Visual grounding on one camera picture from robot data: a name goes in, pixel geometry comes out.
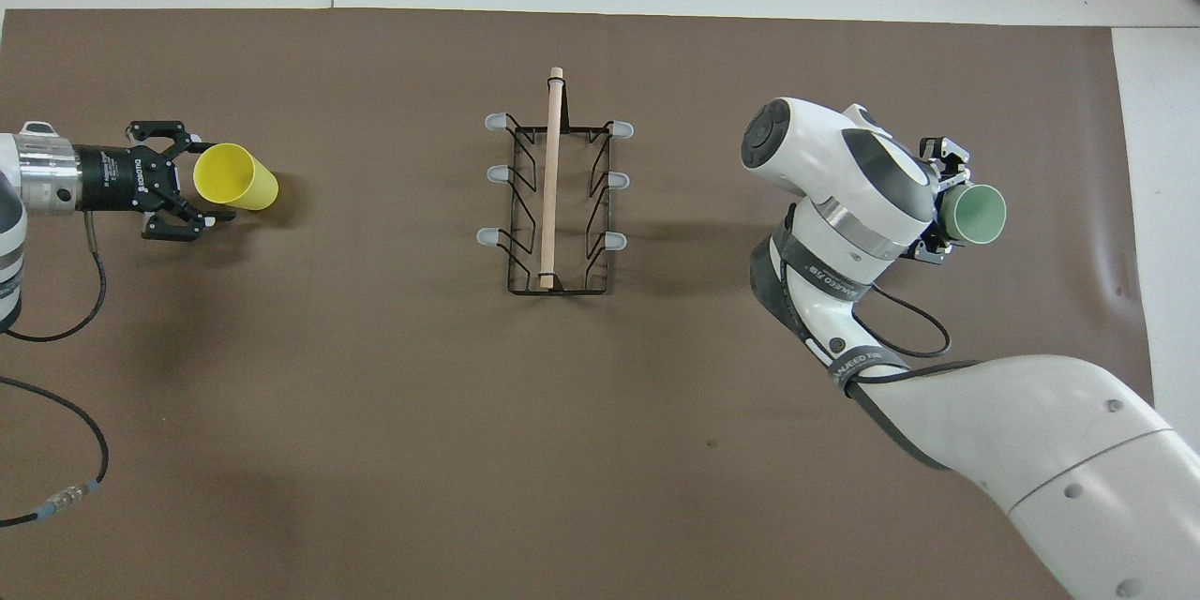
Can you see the green plastic cup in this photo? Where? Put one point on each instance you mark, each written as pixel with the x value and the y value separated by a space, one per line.
pixel 975 214

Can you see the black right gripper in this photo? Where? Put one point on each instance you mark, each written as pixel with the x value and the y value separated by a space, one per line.
pixel 937 206

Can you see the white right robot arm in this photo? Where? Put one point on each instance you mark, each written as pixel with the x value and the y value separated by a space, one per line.
pixel 1031 431

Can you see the yellow plastic cup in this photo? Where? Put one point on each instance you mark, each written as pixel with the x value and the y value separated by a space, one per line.
pixel 234 176

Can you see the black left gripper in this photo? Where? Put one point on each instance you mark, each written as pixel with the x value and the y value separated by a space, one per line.
pixel 112 178

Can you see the brown table mat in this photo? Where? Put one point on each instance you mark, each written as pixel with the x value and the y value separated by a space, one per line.
pixel 469 441

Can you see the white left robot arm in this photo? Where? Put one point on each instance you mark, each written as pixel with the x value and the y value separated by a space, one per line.
pixel 37 173

